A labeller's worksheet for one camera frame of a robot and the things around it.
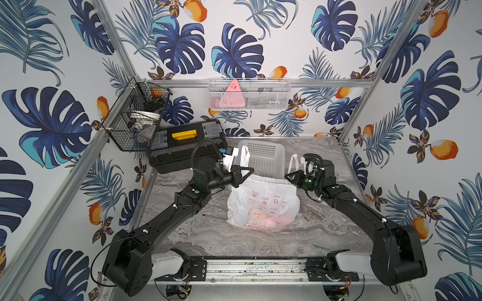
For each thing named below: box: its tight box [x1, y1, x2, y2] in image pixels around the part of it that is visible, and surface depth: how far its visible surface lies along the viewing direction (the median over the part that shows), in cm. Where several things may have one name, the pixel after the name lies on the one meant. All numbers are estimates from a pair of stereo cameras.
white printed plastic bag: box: [226, 145, 301, 233], surface depth 79 cm
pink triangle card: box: [218, 79, 246, 108], surface depth 92 cm
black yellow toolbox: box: [148, 119, 227, 174], surface depth 98 cm
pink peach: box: [263, 214, 293, 231], surface depth 82 cm
